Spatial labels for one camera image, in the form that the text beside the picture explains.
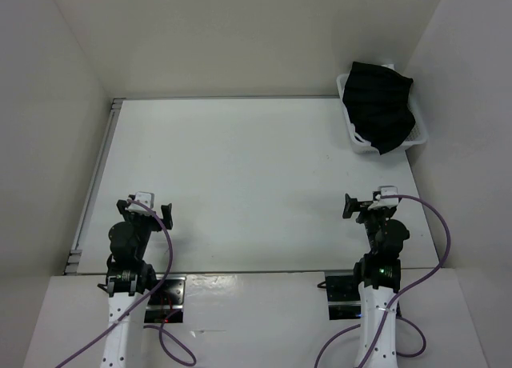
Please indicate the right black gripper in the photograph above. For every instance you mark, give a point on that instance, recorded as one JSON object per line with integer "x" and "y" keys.
{"x": 354, "y": 205}

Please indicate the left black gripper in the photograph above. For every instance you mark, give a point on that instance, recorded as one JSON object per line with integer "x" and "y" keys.
{"x": 130, "y": 216}

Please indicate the black pleated skirt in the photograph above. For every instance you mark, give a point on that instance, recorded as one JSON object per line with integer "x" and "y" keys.
{"x": 377, "y": 102}

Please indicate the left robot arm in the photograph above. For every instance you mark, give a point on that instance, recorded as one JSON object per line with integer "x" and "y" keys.
{"x": 129, "y": 278}

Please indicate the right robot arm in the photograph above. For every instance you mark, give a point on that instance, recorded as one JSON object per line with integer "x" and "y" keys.
{"x": 378, "y": 275}

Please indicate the white plastic basket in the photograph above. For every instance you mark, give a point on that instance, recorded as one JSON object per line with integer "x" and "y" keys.
{"x": 417, "y": 136}

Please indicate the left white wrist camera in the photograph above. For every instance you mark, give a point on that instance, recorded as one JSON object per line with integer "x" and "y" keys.
{"x": 140, "y": 202}

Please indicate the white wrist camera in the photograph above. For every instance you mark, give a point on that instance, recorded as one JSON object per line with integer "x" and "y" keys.
{"x": 386, "y": 197}
{"x": 140, "y": 202}

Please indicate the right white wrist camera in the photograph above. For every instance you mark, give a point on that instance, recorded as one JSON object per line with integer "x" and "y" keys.
{"x": 386, "y": 197}

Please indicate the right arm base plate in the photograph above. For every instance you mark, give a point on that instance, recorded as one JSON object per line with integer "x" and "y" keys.
{"x": 343, "y": 296}

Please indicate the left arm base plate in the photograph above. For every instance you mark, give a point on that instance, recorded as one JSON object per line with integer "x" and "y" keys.
{"x": 166, "y": 304}

